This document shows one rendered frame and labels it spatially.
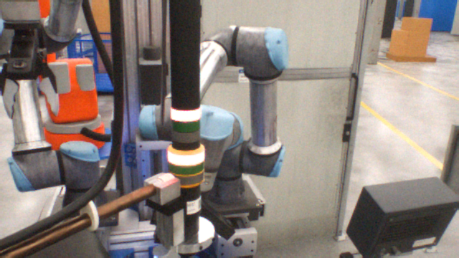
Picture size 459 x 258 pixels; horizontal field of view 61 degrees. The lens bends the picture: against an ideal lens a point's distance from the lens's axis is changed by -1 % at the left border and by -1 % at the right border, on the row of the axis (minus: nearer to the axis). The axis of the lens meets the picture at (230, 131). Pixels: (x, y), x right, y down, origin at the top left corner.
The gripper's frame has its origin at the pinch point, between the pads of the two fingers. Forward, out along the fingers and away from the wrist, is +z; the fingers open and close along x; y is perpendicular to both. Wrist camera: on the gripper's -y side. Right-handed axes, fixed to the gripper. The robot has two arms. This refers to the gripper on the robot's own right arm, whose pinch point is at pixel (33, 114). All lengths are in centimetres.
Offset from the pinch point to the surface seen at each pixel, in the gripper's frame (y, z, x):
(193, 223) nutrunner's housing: -52, 0, -26
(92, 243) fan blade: -42.0, 7.7, -12.7
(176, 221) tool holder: -54, -1, -23
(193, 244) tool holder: -54, 2, -25
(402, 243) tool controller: -19, 38, -93
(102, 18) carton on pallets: 772, 28, -16
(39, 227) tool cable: -61, -8, -10
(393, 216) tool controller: -22, 27, -85
